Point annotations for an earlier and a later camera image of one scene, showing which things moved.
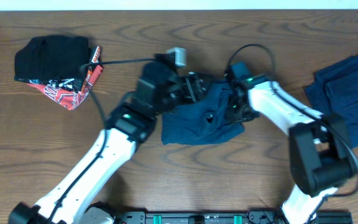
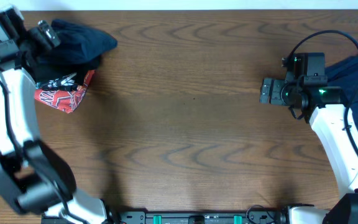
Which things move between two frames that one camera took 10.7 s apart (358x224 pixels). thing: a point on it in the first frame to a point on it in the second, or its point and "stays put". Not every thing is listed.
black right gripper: (230, 114) to (275, 97)
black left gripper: (192, 82) to (40, 37)
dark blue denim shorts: (203, 121) to (80, 48)
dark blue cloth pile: (349, 88) stays put
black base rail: (253, 216) stays put
